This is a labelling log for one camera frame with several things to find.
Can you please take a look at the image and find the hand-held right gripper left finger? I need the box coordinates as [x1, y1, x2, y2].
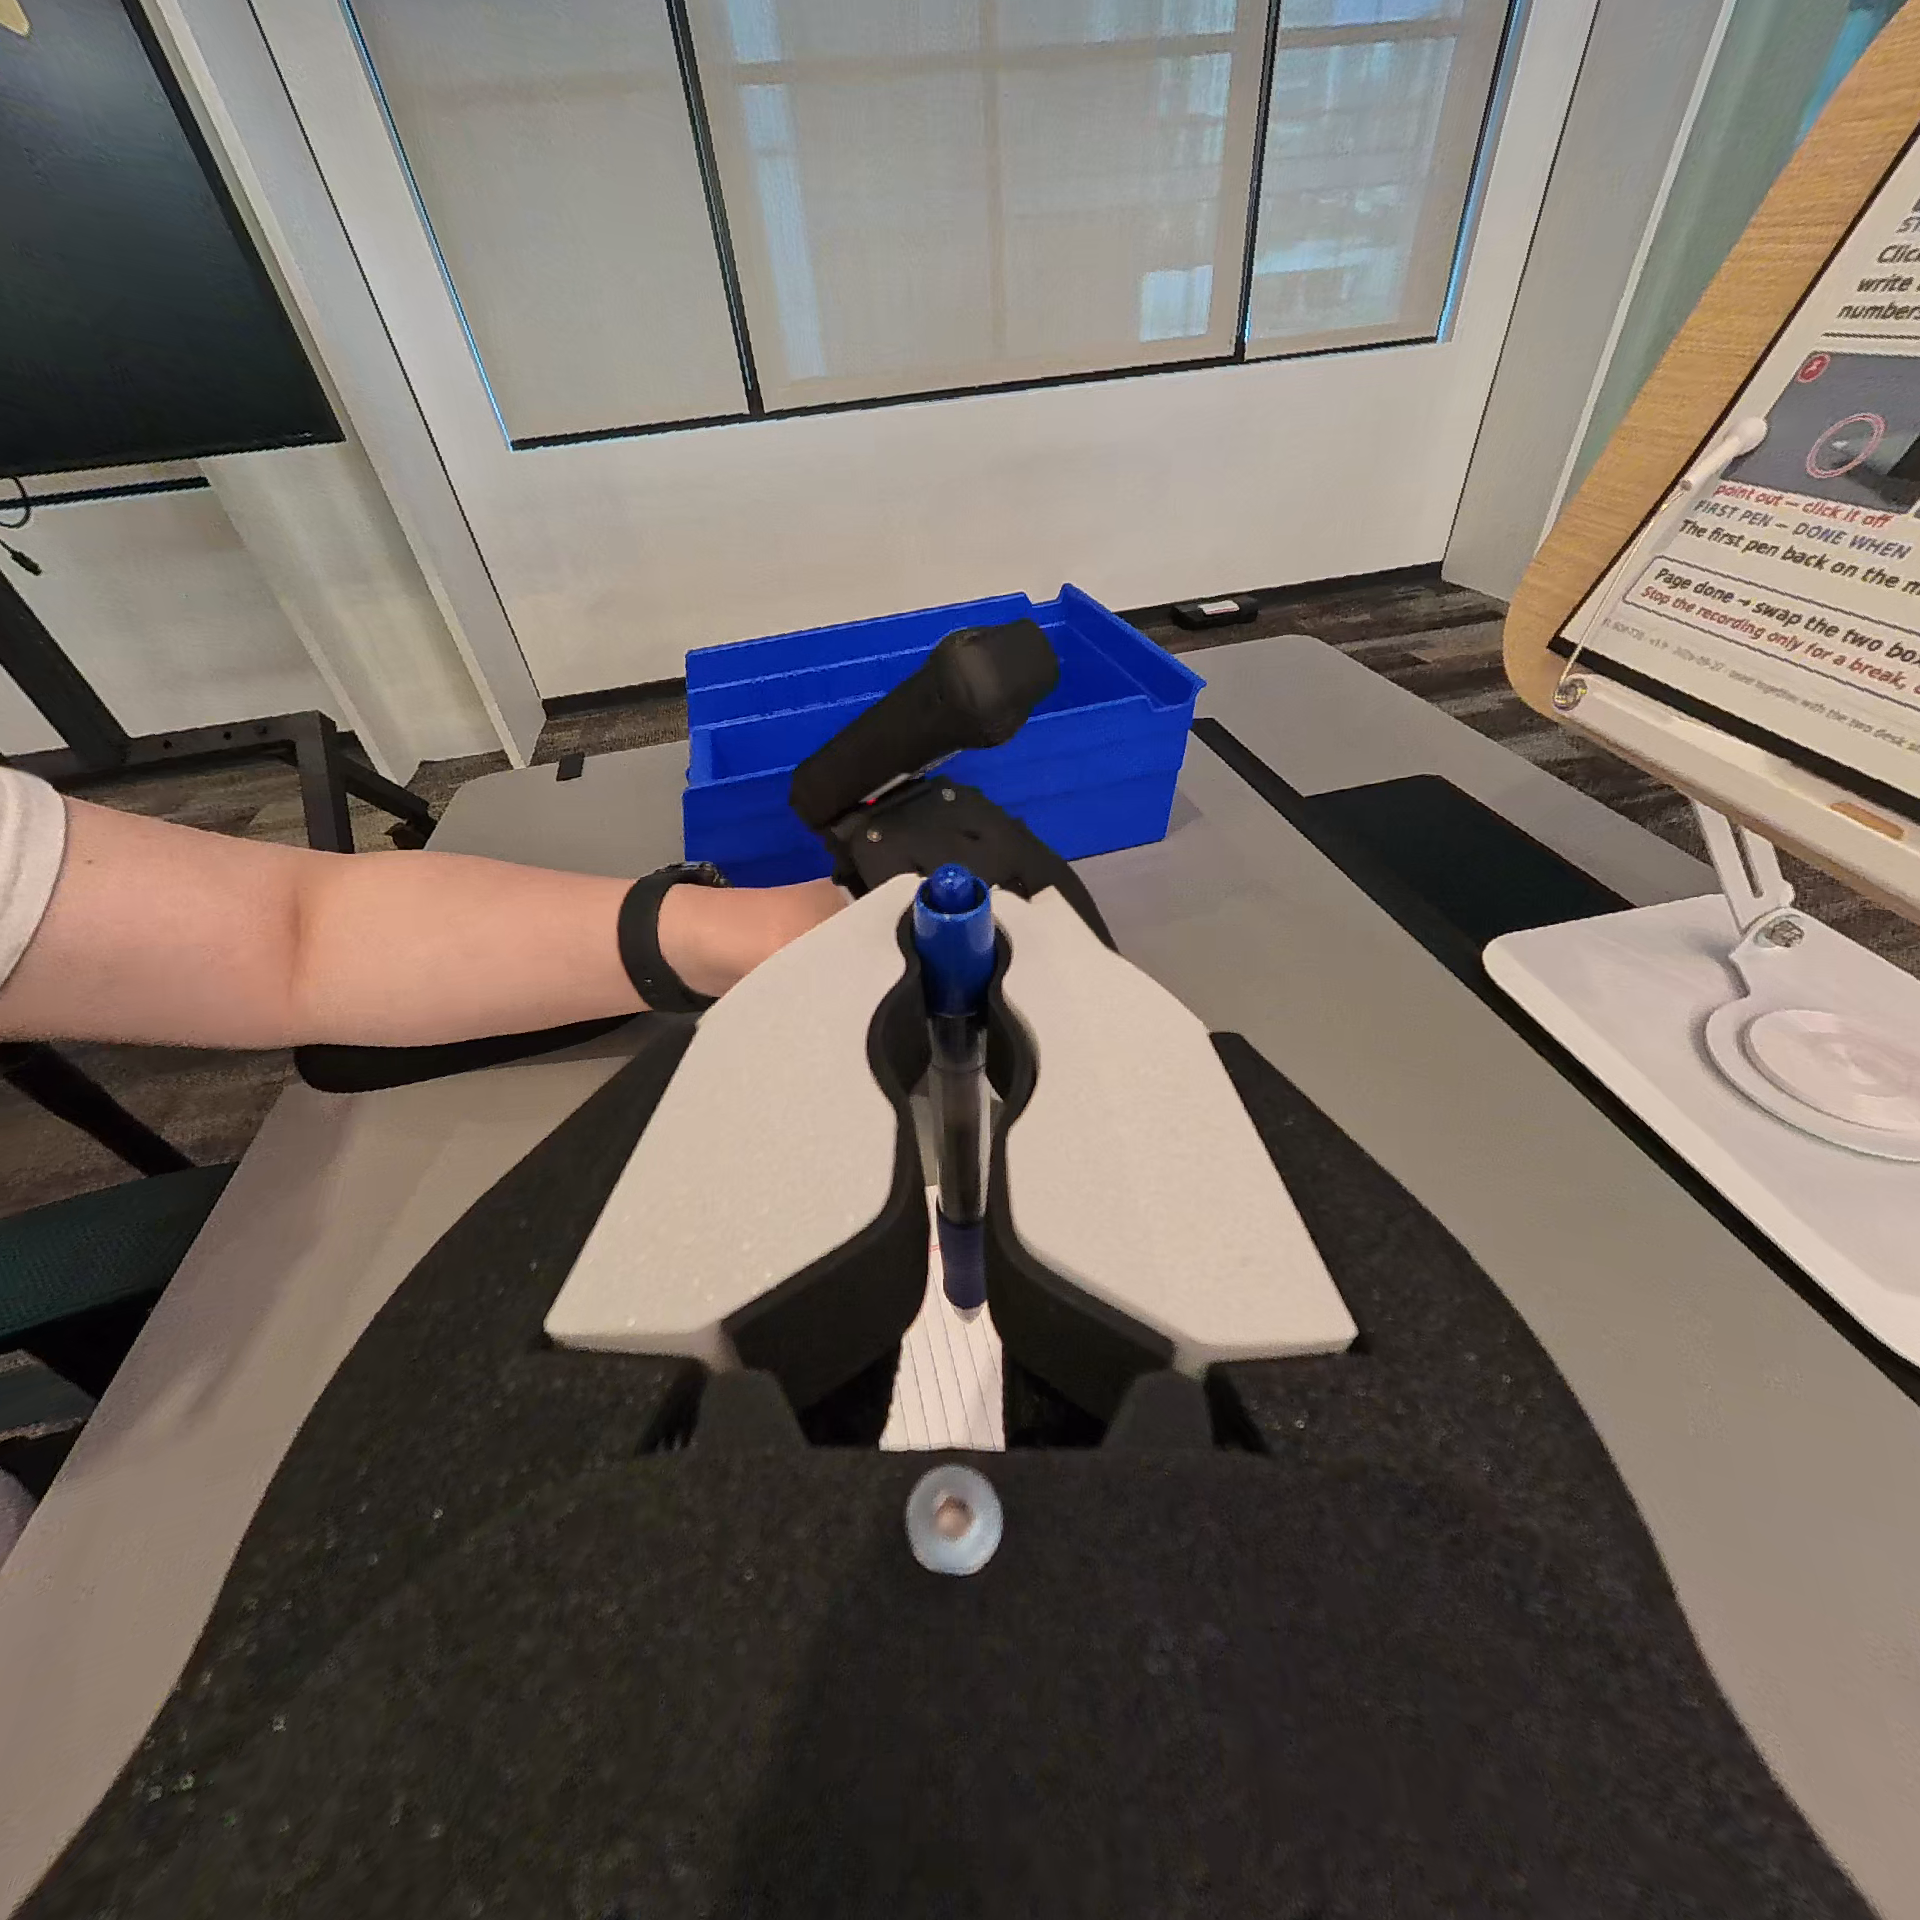
[540, 879, 940, 1411]

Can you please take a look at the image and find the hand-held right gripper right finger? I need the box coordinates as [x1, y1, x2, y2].
[989, 894, 1365, 1415]

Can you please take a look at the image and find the blue retractable pen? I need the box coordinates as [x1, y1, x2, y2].
[912, 864, 1002, 1321]

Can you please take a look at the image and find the white lined notepad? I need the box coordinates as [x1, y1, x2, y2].
[879, 1211, 1008, 1451]

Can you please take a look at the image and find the person's left forearm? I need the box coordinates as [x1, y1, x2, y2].
[30, 801, 640, 1047]

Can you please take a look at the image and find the person's left hand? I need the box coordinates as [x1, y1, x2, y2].
[702, 879, 858, 1001]

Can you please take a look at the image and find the blue plastic bin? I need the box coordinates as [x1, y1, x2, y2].
[681, 582, 1208, 889]

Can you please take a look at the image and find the black wristband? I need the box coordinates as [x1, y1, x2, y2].
[615, 858, 732, 1017]

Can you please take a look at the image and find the black rectangular desk mat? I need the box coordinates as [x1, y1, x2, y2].
[1305, 768, 1641, 963]

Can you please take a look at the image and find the instruction sheet on stand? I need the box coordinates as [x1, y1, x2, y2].
[1480, 0, 1920, 1162]

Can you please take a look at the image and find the large window with shade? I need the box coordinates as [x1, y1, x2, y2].
[342, 0, 1519, 451]

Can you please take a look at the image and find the person's white shirt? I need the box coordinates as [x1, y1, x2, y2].
[0, 761, 72, 993]

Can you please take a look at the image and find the printed instruction sheet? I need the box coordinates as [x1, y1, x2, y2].
[1552, 163, 1920, 782]

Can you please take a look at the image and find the black flat screen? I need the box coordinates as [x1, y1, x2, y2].
[0, 0, 348, 481]

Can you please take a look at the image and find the black screen stand frame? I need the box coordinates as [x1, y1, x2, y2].
[0, 555, 441, 857]

